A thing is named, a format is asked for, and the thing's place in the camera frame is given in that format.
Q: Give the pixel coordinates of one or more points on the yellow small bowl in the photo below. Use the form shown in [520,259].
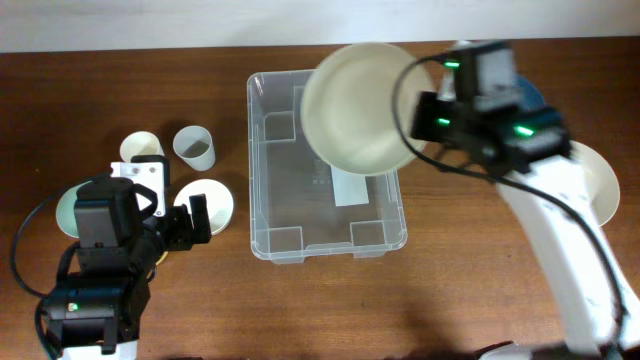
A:
[162,258]

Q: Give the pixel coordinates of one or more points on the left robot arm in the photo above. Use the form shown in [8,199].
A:
[102,281]

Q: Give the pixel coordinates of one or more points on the cream plastic cup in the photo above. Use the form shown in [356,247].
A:
[140,143]

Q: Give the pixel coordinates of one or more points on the clear plastic storage container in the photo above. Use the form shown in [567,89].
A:
[293,214]

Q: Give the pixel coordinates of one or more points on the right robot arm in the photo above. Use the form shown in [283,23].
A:
[527,154]

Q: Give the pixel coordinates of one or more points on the dark blue large bowl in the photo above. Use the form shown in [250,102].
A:
[531,97]

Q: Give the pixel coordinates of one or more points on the mint green small bowl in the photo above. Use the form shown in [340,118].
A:
[65,216]

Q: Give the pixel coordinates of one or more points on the white small bowl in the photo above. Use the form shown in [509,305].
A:
[219,202]

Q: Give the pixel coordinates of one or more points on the grey plastic cup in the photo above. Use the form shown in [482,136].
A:
[194,145]

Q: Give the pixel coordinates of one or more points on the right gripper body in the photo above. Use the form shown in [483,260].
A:
[446,123]

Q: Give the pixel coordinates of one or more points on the cream large bowl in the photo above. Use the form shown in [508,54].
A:
[601,181]
[350,113]

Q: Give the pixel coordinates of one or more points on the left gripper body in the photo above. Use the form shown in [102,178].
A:
[172,232]

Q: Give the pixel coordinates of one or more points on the white label in container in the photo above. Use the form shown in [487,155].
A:
[349,189]

